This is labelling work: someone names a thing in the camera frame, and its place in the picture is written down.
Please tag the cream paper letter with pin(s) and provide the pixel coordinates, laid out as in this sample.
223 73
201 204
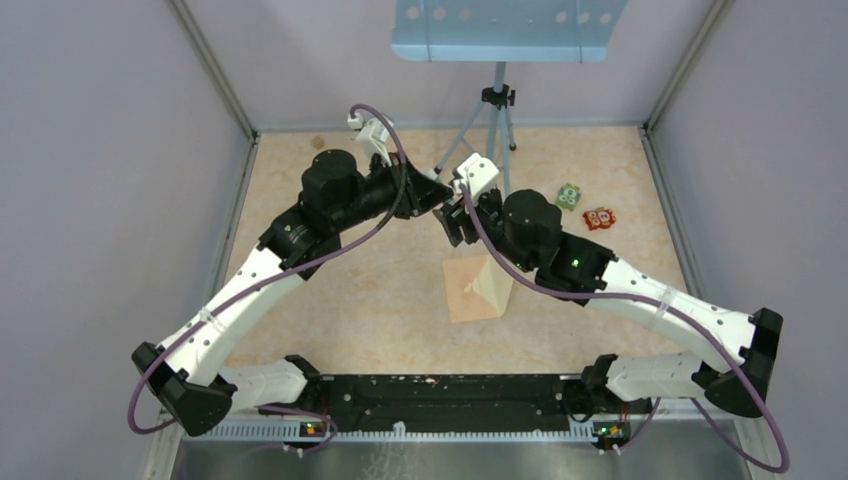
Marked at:
494 285

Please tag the green toy block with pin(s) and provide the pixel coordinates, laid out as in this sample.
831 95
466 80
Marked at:
568 197

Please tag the peach envelope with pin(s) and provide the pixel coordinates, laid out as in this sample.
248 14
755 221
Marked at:
464 305

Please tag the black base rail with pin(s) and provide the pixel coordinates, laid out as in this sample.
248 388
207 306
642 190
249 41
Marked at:
470 403

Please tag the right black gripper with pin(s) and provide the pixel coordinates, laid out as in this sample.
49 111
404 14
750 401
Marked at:
453 217

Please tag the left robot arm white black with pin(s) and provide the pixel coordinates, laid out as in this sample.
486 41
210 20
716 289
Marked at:
187 373

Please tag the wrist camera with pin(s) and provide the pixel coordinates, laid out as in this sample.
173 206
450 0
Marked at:
372 137
476 175

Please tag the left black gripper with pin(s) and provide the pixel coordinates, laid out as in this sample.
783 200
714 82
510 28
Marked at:
419 191

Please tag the white cable duct strip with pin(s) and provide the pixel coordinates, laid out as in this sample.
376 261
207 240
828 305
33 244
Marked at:
294 431

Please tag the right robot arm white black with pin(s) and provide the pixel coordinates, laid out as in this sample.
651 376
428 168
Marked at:
726 358

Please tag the red toy block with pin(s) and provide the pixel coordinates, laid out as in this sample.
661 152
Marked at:
599 219

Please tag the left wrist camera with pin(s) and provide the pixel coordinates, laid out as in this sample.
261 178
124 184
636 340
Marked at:
372 137

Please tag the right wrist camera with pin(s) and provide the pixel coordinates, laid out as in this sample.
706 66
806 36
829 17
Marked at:
476 175

